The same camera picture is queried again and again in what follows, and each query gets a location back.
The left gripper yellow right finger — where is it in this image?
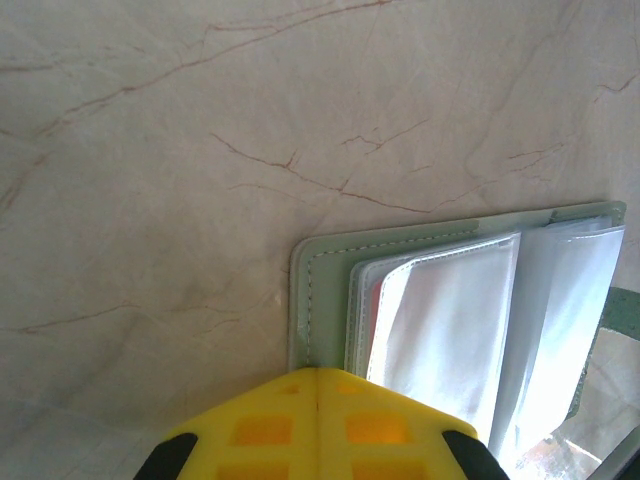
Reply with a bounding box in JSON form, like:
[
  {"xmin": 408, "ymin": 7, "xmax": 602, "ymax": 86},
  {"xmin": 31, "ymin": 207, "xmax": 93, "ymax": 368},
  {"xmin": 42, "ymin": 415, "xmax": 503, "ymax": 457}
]
[{"xmin": 317, "ymin": 367, "xmax": 511, "ymax": 480}]

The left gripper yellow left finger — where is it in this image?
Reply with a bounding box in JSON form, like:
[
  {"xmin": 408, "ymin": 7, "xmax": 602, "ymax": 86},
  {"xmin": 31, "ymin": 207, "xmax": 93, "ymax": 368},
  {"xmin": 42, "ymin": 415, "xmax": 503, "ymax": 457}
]
[{"xmin": 132, "ymin": 367, "xmax": 320, "ymax": 480}]

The green leather card holder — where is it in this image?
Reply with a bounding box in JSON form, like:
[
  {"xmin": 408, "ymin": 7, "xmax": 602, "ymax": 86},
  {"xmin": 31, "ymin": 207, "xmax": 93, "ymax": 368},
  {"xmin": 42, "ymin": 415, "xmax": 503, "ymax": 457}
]
[{"xmin": 287, "ymin": 200, "xmax": 640, "ymax": 480}]

